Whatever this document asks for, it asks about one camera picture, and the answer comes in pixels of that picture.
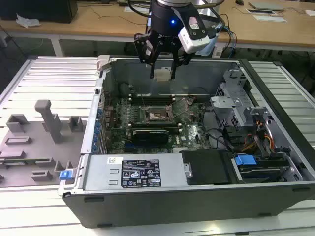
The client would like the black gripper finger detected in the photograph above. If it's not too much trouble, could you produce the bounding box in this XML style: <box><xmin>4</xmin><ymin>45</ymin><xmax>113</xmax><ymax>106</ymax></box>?
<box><xmin>170</xmin><ymin>44</ymin><xmax>192</xmax><ymax>80</ymax></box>
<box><xmin>134</xmin><ymin>33</ymin><xmax>163</xmax><ymax>79</ymax></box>

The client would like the silver square cpu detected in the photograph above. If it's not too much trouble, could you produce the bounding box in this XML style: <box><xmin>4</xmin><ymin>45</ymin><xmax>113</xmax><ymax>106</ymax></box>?
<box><xmin>154</xmin><ymin>68</ymin><xmax>172</xmax><ymax>81</ymax></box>

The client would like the black cpu socket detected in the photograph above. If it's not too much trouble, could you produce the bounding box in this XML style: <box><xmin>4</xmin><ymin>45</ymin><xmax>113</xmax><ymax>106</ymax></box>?
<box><xmin>141</xmin><ymin>105</ymin><xmax>178</xmax><ymax>125</ymax></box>

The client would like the wooden desk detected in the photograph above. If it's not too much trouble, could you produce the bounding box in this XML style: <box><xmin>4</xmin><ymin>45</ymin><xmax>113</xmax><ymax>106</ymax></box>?
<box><xmin>0</xmin><ymin>0</ymin><xmax>315</xmax><ymax>58</ymax></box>

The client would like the silver perforated drive cage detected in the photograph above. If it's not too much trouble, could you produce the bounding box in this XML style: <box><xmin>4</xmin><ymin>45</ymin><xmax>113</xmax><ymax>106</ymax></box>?
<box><xmin>210</xmin><ymin>70</ymin><xmax>252</xmax><ymax>128</ymax></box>

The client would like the black ram stick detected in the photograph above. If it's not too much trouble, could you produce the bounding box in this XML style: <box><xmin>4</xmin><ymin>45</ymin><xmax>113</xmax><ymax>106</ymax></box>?
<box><xmin>129</xmin><ymin>122</ymin><xmax>183</xmax><ymax>132</ymax></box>

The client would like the green motherboard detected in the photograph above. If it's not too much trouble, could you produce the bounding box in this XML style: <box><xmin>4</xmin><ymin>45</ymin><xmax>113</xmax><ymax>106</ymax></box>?
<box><xmin>103</xmin><ymin>95</ymin><xmax>212</xmax><ymax>154</ymax></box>

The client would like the black graphics card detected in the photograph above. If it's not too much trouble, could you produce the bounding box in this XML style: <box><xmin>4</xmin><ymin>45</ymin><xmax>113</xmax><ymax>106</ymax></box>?
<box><xmin>132</xmin><ymin>127</ymin><xmax>170</xmax><ymax>146</ymax></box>

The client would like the grey laptop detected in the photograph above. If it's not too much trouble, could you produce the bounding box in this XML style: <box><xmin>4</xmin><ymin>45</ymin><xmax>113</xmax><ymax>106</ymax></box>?
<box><xmin>248</xmin><ymin>1</ymin><xmax>286</xmax><ymax>12</ymax></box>

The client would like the grey metal disk bay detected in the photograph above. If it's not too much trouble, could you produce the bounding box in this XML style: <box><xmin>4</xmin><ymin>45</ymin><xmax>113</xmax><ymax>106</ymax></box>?
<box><xmin>243</xmin><ymin>106</ymin><xmax>304</xmax><ymax>183</ymax></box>

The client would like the black plastic drive shroud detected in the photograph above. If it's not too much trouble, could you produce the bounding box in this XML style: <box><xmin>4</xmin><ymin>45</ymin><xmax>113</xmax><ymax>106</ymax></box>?
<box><xmin>181</xmin><ymin>149</ymin><xmax>234</xmax><ymax>185</ymax></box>

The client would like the black computer tower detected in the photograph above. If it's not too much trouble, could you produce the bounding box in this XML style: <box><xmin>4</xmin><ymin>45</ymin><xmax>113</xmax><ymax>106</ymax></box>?
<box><xmin>0</xmin><ymin>0</ymin><xmax>78</xmax><ymax>24</ymax></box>

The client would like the blue disk carrier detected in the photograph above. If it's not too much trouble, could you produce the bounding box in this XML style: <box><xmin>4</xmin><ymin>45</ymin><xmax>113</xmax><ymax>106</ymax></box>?
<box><xmin>234</xmin><ymin>154</ymin><xmax>291</xmax><ymax>184</ymax></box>

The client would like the crumpled clear plastic bag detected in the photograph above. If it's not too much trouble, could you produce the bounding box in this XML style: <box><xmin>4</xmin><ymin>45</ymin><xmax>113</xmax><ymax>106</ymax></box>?
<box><xmin>15</xmin><ymin>13</ymin><xmax>41</xmax><ymax>28</ymax></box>

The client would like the grey power supply unit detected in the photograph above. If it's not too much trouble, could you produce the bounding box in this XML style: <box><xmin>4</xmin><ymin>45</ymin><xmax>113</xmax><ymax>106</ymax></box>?
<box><xmin>82</xmin><ymin>154</ymin><xmax>190</xmax><ymax>191</ymax></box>

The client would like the blue case latch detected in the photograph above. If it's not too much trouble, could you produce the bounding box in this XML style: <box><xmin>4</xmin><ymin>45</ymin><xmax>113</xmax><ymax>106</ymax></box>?
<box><xmin>60</xmin><ymin>170</ymin><xmax>76</xmax><ymax>181</ymax></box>

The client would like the grey parts rack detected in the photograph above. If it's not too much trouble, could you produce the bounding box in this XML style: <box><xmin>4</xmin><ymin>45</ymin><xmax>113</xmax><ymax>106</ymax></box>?
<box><xmin>0</xmin><ymin>99</ymin><xmax>88</xmax><ymax>188</ymax></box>

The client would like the black open pc case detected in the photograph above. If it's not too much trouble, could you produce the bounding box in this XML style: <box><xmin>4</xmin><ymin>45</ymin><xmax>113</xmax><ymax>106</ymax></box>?
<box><xmin>58</xmin><ymin>55</ymin><xmax>315</xmax><ymax>228</ymax></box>

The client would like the green ram stick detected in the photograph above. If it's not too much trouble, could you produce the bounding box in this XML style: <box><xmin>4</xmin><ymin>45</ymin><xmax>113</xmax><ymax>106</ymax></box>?
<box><xmin>0</xmin><ymin>159</ymin><xmax>50</xmax><ymax>165</ymax></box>

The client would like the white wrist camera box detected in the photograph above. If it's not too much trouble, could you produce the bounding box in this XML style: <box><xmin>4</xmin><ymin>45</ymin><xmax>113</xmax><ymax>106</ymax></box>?
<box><xmin>172</xmin><ymin>7</ymin><xmax>211</xmax><ymax>54</ymax></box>

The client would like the grey case release handle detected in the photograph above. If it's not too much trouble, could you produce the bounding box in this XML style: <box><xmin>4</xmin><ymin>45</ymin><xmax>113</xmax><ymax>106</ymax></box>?
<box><xmin>96</xmin><ymin>55</ymin><xmax>117</xmax><ymax>72</ymax></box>

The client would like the blue cable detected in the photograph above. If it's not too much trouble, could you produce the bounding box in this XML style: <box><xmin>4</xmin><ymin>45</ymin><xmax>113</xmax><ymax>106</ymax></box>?
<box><xmin>218</xmin><ymin>13</ymin><xmax>238</xmax><ymax>54</ymax></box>

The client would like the black desk cable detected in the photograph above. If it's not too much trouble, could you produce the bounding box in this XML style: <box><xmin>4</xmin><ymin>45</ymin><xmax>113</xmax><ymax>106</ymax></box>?
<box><xmin>76</xmin><ymin>2</ymin><xmax>129</xmax><ymax>19</ymax></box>

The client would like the black wire bundle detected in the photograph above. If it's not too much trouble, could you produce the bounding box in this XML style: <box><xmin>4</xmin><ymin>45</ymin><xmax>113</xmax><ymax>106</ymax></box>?
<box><xmin>201</xmin><ymin>103</ymin><xmax>238</xmax><ymax>151</ymax></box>

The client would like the orange yellow wire bundle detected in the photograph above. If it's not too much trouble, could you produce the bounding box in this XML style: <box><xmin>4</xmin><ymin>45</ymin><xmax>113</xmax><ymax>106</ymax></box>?
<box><xmin>242</xmin><ymin>119</ymin><xmax>275</xmax><ymax>153</ymax></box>

